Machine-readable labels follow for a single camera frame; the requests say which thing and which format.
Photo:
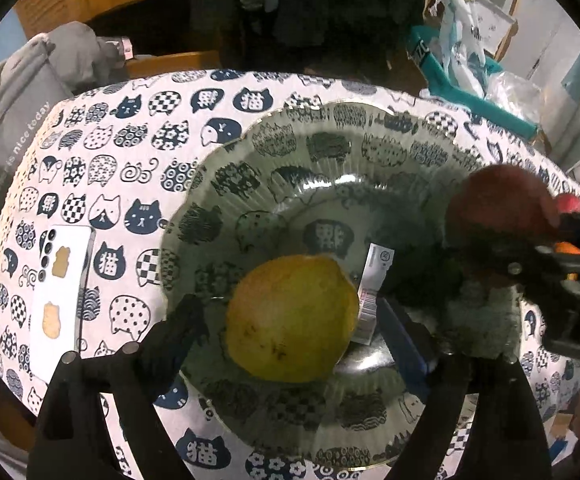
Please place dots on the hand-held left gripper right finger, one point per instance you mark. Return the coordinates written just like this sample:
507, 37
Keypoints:
402, 340

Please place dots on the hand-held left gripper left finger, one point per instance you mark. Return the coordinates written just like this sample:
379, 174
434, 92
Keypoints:
186, 324

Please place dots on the large red apple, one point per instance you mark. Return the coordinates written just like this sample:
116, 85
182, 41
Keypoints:
500, 200

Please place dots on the yellow mango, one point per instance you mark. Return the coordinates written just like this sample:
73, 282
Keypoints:
290, 320

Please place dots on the glass bowl with cat pattern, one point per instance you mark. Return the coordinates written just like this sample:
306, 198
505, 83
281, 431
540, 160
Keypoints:
320, 185

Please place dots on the orange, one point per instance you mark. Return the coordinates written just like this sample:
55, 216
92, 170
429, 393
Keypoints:
566, 248

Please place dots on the white paper label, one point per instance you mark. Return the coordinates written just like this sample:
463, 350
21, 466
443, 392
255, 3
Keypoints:
376, 290

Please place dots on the white smartphone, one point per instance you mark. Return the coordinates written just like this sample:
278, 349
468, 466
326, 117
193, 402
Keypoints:
65, 310

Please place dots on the clear plastic bag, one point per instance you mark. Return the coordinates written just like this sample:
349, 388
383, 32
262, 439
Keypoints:
512, 97

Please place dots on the teal storage box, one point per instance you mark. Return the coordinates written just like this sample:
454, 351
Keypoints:
470, 105

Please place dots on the cat print tablecloth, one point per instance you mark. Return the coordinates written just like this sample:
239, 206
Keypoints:
120, 160

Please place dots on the white printed plastic bag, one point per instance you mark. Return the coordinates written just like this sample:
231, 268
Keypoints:
462, 35

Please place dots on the wooden chair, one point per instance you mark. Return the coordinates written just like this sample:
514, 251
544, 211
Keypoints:
170, 64

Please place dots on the grey padded jacket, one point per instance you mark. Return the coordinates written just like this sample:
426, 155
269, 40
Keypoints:
70, 55

